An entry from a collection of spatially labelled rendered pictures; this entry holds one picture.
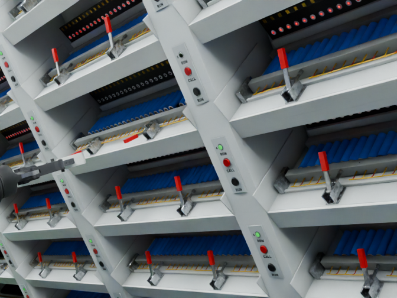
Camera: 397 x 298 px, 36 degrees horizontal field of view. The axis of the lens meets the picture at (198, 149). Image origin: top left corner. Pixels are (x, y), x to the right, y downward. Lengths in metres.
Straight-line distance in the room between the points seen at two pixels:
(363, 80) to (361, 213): 0.24
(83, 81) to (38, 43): 0.32
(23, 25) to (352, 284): 1.02
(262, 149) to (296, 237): 0.20
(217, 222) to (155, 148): 0.22
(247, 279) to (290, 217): 0.30
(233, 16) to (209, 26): 0.07
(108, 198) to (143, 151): 0.38
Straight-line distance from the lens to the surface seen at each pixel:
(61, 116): 1.76
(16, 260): 2.43
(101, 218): 1.77
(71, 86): 1.55
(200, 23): 1.14
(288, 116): 1.08
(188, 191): 1.46
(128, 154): 1.47
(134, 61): 1.32
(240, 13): 1.07
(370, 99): 0.98
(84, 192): 1.77
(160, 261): 1.71
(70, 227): 1.90
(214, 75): 1.17
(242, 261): 1.45
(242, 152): 1.18
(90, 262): 2.07
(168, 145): 1.34
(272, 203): 1.22
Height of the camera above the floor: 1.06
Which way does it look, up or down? 9 degrees down
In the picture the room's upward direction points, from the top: 23 degrees counter-clockwise
